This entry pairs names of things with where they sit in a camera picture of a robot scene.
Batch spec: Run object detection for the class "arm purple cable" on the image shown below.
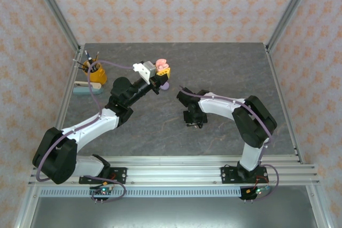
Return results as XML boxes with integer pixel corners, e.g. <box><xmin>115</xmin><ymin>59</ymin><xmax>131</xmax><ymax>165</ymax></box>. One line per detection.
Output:
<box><xmin>178</xmin><ymin>85</ymin><xmax>281</xmax><ymax>202</ymax></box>
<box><xmin>36</xmin><ymin>60</ymin><xmax>135</xmax><ymax>203</ymax></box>

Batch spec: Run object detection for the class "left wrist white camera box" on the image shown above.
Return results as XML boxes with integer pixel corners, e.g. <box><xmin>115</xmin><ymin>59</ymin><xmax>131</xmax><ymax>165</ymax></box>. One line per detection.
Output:
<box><xmin>133</xmin><ymin>61</ymin><xmax>157</xmax><ymax>83</ymax></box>

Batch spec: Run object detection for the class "aluminium frame leg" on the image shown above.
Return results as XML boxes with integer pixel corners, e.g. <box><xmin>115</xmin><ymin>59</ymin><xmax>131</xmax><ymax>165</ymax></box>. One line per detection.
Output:
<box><xmin>306</xmin><ymin>185</ymin><xmax>330</xmax><ymax>228</ymax></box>
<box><xmin>14</xmin><ymin>185</ymin><xmax>41</xmax><ymax>228</ymax></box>

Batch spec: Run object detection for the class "teal and beige stapler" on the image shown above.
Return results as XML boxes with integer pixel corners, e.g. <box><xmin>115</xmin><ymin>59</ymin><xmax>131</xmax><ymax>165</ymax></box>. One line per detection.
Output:
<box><xmin>73</xmin><ymin>80</ymin><xmax>104</xmax><ymax>96</ymax></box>

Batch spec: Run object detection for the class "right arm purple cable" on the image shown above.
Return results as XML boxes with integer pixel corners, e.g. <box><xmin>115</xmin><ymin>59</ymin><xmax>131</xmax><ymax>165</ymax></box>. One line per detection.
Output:
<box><xmin>178</xmin><ymin>85</ymin><xmax>281</xmax><ymax>202</ymax></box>

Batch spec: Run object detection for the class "black pen with white cap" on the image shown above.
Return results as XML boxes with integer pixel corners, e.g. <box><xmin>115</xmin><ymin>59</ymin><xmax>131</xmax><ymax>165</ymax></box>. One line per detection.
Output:
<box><xmin>84</xmin><ymin>50</ymin><xmax>95</xmax><ymax>72</ymax></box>

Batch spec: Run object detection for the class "orange pen cup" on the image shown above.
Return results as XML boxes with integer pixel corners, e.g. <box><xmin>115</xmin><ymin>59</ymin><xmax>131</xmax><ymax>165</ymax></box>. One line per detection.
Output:
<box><xmin>82</xmin><ymin>59</ymin><xmax>107</xmax><ymax>83</ymax></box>

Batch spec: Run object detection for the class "grey slotted cable duct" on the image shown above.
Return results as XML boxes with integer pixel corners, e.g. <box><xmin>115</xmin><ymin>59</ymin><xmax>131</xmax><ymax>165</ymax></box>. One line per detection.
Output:
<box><xmin>39</xmin><ymin>187</ymin><xmax>243</xmax><ymax>198</ymax></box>

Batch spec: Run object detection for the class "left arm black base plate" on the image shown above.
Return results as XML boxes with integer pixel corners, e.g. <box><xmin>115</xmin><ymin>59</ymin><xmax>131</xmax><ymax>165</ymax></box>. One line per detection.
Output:
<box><xmin>79</xmin><ymin>167</ymin><xmax>128</xmax><ymax>185</ymax></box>

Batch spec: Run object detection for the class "pink earbud charging case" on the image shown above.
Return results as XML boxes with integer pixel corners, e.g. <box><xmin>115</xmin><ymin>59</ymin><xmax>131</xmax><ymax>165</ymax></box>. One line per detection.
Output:
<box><xmin>155</xmin><ymin>58</ymin><xmax>171</xmax><ymax>72</ymax></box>

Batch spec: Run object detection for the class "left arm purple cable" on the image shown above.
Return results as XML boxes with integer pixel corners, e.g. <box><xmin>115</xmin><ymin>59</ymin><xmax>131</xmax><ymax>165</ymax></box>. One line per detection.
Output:
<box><xmin>36</xmin><ymin>60</ymin><xmax>135</xmax><ymax>203</ymax></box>

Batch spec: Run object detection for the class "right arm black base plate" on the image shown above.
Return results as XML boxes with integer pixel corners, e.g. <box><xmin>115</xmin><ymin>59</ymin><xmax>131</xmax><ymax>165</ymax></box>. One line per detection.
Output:
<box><xmin>220</xmin><ymin>166</ymin><xmax>268</xmax><ymax>185</ymax></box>

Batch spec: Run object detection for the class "aluminium table edge rail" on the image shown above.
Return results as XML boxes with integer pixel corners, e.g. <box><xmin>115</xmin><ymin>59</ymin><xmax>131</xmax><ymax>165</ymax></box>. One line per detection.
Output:
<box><xmin>47</xmin><ymin>155</ymin><xmax>305</xmax><ymax>165</ymax></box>

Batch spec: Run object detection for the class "grey metal panel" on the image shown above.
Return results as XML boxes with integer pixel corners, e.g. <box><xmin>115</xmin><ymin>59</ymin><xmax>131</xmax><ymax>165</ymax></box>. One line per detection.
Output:
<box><xmin>28</xmin><ymin>197</ymin><xmax>320</xmax><ymax>228</ymax></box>

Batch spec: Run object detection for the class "aluminium frame post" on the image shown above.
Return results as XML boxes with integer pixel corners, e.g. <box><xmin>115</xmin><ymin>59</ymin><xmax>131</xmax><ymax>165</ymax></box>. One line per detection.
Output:
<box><xmin>266</xmin><ymin>0</ymin><xmax>319</xmax><ymax>52</ymax></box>
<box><xmin>27</xmin><ymin>0</ymin><xmax>81</xmax><ymax>52</ymax></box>

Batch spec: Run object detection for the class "aluminium table side rail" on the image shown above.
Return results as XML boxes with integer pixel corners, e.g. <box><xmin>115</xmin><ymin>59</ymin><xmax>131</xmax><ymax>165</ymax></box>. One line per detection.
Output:
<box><xmin>41</xmin><ymin>46</ymin><xmax>82</xmax><ymax>165</ymax></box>
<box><xmin>265</xmin><ymin>45</ymin><xmax>305</xmax><ymax>164</ymax></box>

